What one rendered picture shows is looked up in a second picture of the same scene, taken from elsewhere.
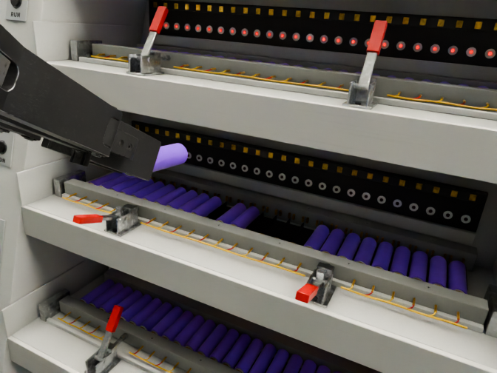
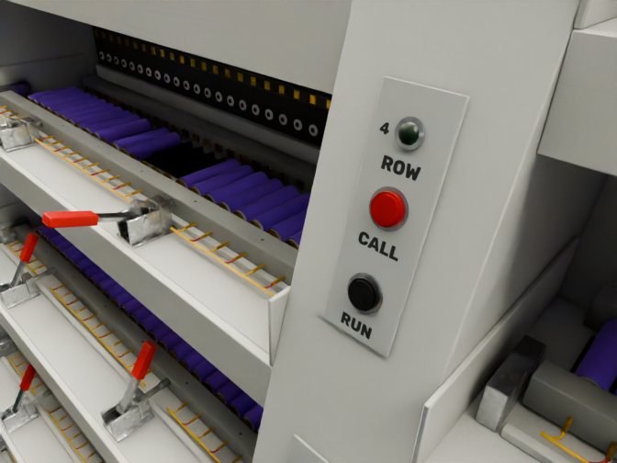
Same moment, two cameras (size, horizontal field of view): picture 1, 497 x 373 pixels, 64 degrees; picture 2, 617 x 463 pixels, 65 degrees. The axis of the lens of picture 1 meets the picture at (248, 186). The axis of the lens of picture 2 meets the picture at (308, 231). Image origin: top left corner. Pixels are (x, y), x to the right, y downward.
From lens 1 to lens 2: 0.33 m
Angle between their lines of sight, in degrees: 19
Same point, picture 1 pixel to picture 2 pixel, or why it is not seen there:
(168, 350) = (81, 291)
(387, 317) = (197, 270)
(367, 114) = not seen: outside the picture
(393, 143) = (177, 20)
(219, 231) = (94, 152)
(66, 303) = (17, 230)
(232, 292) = not seen: hidden behind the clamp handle
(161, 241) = (42, 161)
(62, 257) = not seen: hidden behind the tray
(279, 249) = (136, 178)
